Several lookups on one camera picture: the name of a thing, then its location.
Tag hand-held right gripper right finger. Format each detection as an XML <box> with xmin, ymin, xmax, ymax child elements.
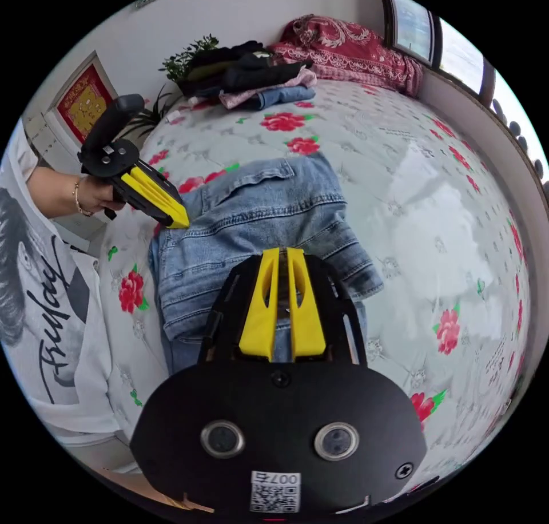
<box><xmin>286</xmin><ymin>247</ymin><xmax>326</xmax><ymax>359</ymax></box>

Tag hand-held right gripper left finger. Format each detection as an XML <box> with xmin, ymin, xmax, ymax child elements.
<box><xmin>238</xmin><ymin>247</ymin><xmax>280</xmax><ymax>362</ymax></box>

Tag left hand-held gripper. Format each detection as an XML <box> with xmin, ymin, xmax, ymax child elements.
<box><xmin>78</xmin><ymin>137</ymin><xmax>190</xmax><ymax>229</ymax></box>

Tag blue jeans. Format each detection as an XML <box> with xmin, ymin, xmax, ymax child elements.
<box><xmin>148</xmin><ymin>152</ymin><xmax>385</xmax><ymax>375</ymax></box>

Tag person's left forearm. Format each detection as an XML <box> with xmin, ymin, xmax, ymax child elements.
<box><xmin>26</xmin><ymin>166</ymin><xmax>86</xmax><ymax>221</ymax></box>

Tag person's left hand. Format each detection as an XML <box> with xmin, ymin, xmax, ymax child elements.
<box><xmin>78</xmin><ymin>175</ymin><xmax>126</xmax><ymax>217</ymax></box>

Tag green potted plant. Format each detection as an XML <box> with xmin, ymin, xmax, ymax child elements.
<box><xmin>128</xmin><ymin>34</ymin><xmax>220</xmax><ymax>140</ymax></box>

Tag pile of clothes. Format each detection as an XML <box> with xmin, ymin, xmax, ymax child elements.
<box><xmin>176</xmin><ymin>40</ymin><xmax>319</xmax><ymax>112</ymax></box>

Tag person's body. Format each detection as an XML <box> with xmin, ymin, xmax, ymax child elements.
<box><xmin>0</xmin><ymin>118</ymin><xmax>145</xmax><ymax>450</ymax></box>

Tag bed with flowered white sheet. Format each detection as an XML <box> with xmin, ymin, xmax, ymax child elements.
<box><xmin>97</xmin><ymin>76</ymin><xmax>532</xmax><ymax>497</ymax></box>

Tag red patterned folded quilt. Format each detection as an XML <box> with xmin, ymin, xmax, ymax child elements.
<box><xmin>269</xmin><ymin>14</ymin><xmax>424</xmax><ymax>99</ymax></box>

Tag window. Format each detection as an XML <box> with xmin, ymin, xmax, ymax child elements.
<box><xmin>379</xmin><ymin>0</ymin><xmax>549</xmax><ymax>186</ymax></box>

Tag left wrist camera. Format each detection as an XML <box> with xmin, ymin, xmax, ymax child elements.
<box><xmin>87</xmin><ymin>94</ymin><xmax>145</xmax><ymax>149</ymax></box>

